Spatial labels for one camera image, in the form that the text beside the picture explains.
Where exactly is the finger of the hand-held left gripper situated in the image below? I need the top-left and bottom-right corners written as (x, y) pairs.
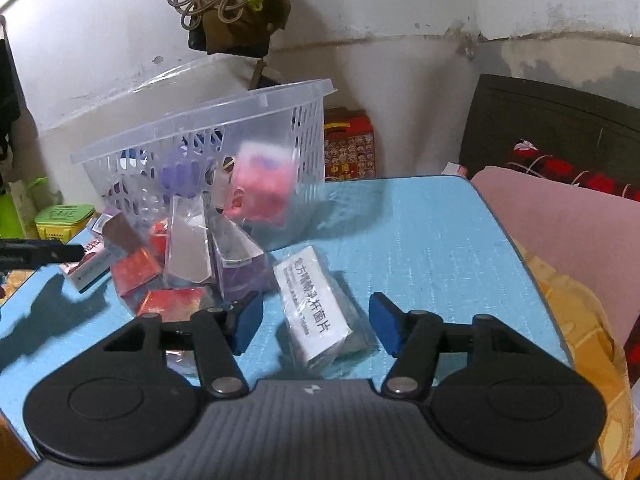
top-left (0, 239), bottom-right (85, 268)

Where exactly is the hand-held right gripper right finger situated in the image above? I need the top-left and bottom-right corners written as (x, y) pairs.
top-left (368, 292), bottom-right (542, 403)

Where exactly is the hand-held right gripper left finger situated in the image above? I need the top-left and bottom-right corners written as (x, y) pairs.
top-left (102, 290), bottom-right (265, 401)

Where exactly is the white label plastic packet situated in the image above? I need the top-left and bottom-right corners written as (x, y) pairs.
top-left (272, 245), bottom-right (379, 369)

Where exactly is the pink and white box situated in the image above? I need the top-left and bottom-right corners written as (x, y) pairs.
top-left (224, 140), bottom-right (299, 227)

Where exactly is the clear plastic basket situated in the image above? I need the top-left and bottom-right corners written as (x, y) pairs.
top-left (69, 78), bottom-right (339, 254)

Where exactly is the purple box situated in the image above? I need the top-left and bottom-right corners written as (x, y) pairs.
top-left (159, 146), bottom-right (217, 197)

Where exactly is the green lidded container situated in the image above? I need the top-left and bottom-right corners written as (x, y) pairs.
top-left (33, 203), bottom-right (97, 242)

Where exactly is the white and red box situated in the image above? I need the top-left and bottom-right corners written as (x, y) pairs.
top-left (59, 239), bottom-right (112, 294)

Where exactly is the green bag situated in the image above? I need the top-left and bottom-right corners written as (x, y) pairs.
top-left (0, 176), bottom-right (49, 239)

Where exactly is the white box with brown side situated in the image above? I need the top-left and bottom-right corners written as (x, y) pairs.
top-left (92, 211), bottom-right (144, 257)

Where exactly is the silver foil packet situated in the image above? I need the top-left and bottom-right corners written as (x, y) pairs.
top-left (166, 194), bottom-right (214, 284)

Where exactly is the small red box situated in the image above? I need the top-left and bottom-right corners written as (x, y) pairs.
top-left (149, 219), bottom-right (169, 262)

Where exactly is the black hanging garment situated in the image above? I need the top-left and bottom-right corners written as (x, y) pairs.
top-left (0, 36), bottom-right (22, 162)

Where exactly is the red printed carton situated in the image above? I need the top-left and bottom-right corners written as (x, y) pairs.
top-left (323, 108), bottom-right (378, 183)

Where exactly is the pink pillow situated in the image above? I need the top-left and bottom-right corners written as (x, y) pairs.
top-left (469, 165), bottom-right (640, 347)

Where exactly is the yellow patterned blanket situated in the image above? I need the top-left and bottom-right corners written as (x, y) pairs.
top-left (514, 239), bottom-right (640, 480)

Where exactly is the red floral dark blanket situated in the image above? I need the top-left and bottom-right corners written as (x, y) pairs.
top-left (504, 138), bottom-right (640, 202)

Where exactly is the dark wooden headboard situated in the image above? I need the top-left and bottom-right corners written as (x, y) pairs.
top-left (458, 73), bottom-right (640, 187)

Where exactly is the brown hanging bag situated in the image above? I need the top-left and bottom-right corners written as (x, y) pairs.
top-left (188, 0), bottom-right (292, 59)

